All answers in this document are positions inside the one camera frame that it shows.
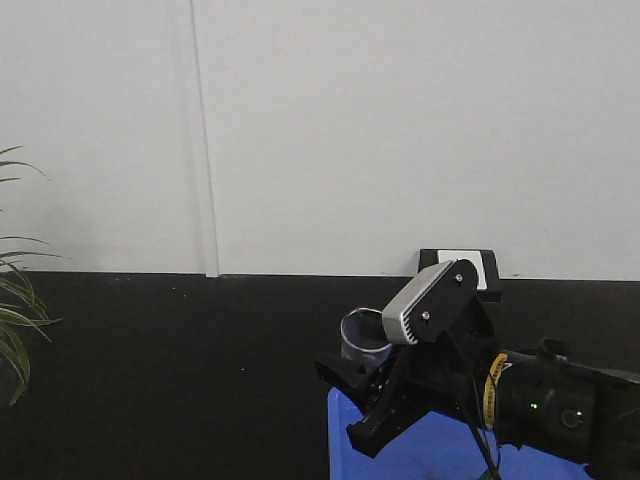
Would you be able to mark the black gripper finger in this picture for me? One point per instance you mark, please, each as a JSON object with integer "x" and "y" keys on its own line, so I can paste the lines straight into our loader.
{"x": 379, "y": 426}
{"x": 355, "y": 379}

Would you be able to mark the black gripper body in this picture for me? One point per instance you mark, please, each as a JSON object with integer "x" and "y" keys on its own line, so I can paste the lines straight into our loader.
{"x": 450, "y": 376}

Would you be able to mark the clear glass beaker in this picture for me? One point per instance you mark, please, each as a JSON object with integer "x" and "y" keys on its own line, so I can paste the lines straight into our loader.
{"x": 363, "y": 339}

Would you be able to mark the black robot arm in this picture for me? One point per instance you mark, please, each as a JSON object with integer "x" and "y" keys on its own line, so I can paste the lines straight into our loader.
{"x": 578, "y": 413}

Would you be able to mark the blue plastic tray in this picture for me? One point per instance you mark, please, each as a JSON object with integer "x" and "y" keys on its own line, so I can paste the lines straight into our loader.
{"x": 436, "y": 447}

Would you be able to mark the black socket mounting box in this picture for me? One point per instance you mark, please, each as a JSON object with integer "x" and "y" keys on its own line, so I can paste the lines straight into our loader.
{"x": 493, "y": 294}

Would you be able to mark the green potted plant leaves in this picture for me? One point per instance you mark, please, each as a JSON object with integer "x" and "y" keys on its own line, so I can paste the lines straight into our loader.
{"x": 22, "y": 308}

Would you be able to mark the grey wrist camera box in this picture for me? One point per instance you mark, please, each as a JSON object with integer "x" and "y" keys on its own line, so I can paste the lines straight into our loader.
{"x": 430, "y": 302}

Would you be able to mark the white wall power socket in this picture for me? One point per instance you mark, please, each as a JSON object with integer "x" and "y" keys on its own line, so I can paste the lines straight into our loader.
{"x": 474, "y": 256}

